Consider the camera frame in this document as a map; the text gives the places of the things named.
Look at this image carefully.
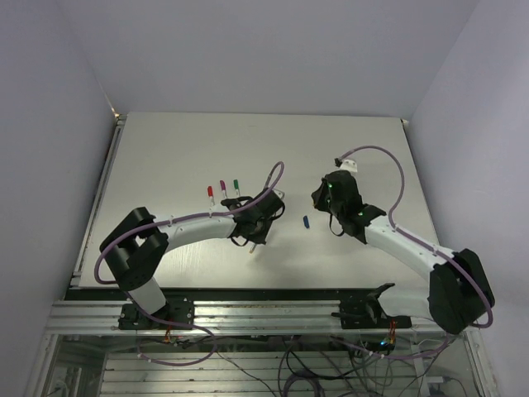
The green marker pen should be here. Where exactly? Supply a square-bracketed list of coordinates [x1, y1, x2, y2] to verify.
[233, 179, 241, 198]

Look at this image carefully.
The purple marker pen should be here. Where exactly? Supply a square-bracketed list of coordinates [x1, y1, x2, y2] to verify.
[219, 179, 229, 201]

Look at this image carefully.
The red marker pen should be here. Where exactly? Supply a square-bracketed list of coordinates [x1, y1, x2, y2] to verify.
[207, 185, 216, 207]

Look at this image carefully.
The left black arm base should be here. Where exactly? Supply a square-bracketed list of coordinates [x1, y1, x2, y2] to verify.
[118, 299, 195, 331]

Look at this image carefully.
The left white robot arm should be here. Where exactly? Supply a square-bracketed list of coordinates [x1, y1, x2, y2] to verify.
[96, 188, 285, 328]

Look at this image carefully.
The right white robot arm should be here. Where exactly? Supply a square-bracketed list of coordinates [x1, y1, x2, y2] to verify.
[311, 170, 495, 335]

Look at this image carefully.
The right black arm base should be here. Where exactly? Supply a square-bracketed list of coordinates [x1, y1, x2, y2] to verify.
[331, 283, 412, 329]

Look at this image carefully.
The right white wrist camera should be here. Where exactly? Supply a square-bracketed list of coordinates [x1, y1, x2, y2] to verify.
[335, 158, 358, 175]

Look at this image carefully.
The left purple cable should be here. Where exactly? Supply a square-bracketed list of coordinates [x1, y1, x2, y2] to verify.
[94, 160, 286, 285]

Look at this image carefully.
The aluminium mounting rail frame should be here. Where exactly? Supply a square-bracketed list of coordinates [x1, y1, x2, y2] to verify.
[37, 300, 492, 396]

